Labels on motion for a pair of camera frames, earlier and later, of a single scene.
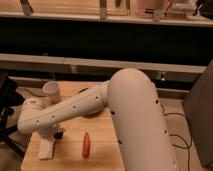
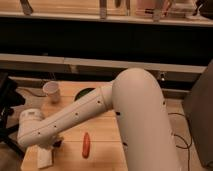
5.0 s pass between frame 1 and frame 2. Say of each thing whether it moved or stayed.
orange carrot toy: stayed
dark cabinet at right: stayed
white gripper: moved
